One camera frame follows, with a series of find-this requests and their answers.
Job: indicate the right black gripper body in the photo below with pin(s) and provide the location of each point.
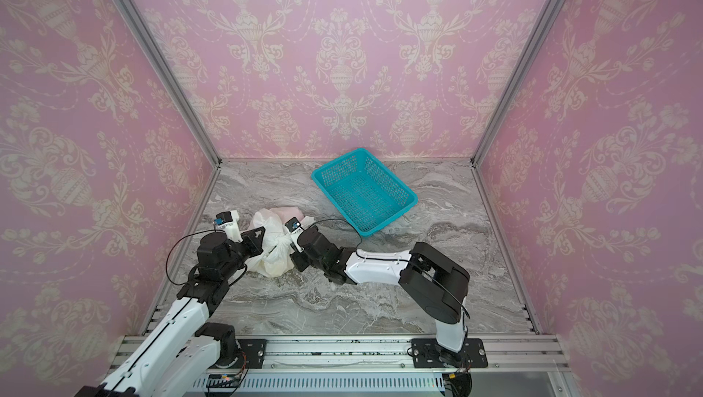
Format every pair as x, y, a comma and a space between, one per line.
299, 257

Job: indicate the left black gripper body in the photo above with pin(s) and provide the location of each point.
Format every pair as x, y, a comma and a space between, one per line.
255, 241

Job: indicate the white plastic bag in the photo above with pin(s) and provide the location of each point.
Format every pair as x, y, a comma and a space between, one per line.
274, 261

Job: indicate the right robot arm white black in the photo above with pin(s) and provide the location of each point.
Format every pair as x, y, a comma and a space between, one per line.
435, 282

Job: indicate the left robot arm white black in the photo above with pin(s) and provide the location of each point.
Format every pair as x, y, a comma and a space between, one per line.
186, 343

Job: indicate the teal plastic basket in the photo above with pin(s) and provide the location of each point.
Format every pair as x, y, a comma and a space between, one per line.
365, 191

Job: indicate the small black electronics board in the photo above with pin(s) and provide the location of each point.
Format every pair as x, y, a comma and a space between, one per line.
222, 385

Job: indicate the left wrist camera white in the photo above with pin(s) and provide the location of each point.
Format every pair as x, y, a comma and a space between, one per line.
227, 222

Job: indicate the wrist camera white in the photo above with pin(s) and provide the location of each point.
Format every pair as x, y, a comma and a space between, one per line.
295, 229
227, 222

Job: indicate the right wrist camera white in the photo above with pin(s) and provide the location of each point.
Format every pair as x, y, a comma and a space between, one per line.
295, 229

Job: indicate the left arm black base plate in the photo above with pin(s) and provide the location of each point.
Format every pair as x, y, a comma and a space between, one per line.
250, 354

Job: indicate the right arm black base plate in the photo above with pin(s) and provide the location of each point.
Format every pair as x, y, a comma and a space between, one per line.
427, 353

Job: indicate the aluminium front rail frame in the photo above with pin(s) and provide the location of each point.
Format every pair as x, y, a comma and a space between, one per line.
521, 364

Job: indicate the left aluminium corner post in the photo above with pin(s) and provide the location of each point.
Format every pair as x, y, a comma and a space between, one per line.
156, 57

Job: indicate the aluminium corner post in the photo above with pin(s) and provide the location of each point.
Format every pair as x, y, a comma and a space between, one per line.
545, 20
156, 57

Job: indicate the right aluminium corner post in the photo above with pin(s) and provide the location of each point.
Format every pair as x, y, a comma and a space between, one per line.
545, 20

